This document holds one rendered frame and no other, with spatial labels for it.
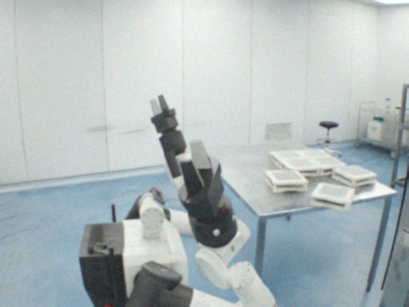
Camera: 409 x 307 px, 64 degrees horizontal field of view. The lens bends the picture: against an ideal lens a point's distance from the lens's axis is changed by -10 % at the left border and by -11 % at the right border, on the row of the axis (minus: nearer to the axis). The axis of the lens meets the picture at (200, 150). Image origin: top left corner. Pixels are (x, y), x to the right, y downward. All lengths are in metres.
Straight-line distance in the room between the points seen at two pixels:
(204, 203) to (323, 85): 6.37
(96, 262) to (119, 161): 4.38
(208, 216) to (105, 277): 0.47
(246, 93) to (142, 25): 2.01
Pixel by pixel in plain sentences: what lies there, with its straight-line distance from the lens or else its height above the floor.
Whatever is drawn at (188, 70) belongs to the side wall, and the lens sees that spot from 5.42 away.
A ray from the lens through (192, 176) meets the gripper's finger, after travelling 0.60.
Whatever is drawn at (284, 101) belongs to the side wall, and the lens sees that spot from 6.36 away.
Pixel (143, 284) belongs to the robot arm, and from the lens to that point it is 0.87.
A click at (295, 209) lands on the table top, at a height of 0.88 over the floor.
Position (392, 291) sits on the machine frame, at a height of 1.37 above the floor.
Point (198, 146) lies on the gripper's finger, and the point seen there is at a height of 1.62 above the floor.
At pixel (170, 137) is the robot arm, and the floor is 1.49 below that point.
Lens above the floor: 1.78
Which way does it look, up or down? 16 degrees down
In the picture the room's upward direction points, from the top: straight up
